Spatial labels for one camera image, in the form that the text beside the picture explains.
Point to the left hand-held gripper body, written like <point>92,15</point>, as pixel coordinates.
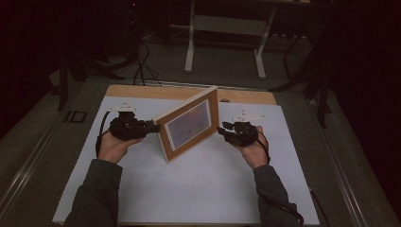
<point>126,127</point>

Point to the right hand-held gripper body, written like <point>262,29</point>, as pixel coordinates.
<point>244,134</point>

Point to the wooden picture frame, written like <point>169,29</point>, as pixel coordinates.
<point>189,126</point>

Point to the person's right hand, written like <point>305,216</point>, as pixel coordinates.
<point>255,154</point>

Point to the person's left hand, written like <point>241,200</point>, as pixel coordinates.
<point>113,149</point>

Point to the black floor socket plate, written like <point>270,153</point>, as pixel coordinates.
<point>75,116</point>

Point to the black metal stand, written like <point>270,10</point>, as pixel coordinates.
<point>323,104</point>
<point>63,88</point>

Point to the metal floor rail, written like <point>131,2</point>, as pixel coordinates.
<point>176,84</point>
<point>343,176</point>
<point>28,164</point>

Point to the white metal table frame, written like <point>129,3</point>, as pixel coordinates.
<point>189,47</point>

